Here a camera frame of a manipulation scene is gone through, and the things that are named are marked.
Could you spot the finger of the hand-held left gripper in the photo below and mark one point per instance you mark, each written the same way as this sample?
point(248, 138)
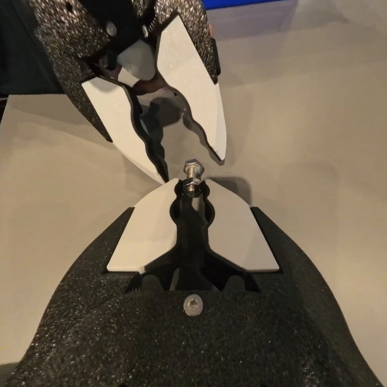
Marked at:
point(193, 75)
point(112, 112)

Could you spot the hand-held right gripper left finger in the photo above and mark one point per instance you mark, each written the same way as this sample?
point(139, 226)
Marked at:
point(145, 229)

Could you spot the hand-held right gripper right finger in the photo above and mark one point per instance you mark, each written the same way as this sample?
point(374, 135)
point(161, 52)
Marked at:
point(242, 232)

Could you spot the steel hex nut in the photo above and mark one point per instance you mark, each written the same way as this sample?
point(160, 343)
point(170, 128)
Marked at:
point(190, 190)

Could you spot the steel bolt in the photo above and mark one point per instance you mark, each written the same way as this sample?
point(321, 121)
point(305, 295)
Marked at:
point(193, 166)

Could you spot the blue plastic bin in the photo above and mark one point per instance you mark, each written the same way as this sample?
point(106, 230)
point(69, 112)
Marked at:
point(248, 3)

